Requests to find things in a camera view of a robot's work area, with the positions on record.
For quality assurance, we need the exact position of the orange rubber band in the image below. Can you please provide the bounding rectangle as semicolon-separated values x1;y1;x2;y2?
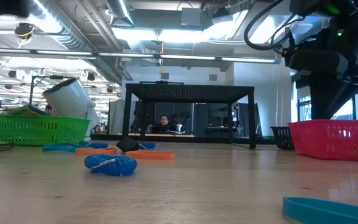
124;150;177;161
75;147;117;156

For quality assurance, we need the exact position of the black binder clip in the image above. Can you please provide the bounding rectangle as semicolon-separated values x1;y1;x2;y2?
116;136;140;154

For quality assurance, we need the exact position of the grey ceiling box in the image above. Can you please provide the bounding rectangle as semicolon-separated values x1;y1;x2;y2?
181;7;202;27

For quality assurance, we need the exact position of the black plastic basket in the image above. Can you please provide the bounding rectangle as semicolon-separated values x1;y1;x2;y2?
270;126;295;151

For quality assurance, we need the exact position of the red plastic basket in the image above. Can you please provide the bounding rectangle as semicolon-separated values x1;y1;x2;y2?
287;119;358;162

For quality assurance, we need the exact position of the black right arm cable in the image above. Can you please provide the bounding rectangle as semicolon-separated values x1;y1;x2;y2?
243;0;306;52

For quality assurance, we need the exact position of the wooden background table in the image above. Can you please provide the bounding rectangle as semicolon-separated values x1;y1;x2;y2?
127;133;195;138

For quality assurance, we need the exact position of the black ceiling dome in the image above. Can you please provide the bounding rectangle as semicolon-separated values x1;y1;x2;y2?
14;22;37;40

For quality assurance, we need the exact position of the green plastic basket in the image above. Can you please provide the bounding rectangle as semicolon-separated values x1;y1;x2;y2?
0;113;91;147

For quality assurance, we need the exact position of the black mesh shelf riser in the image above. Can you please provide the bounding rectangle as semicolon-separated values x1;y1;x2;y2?
121;81;257;150

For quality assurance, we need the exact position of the silver spiral duct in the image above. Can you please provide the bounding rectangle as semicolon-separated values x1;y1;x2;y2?
29;0;135;83

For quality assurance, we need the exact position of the white tilted bucket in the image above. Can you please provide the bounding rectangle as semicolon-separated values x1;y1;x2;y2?
42;77;101;139

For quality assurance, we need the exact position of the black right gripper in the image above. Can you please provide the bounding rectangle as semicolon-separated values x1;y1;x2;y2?
281;27;358;121

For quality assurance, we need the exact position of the linear ceiling light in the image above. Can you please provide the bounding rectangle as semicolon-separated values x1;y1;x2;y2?
0;48;282;65

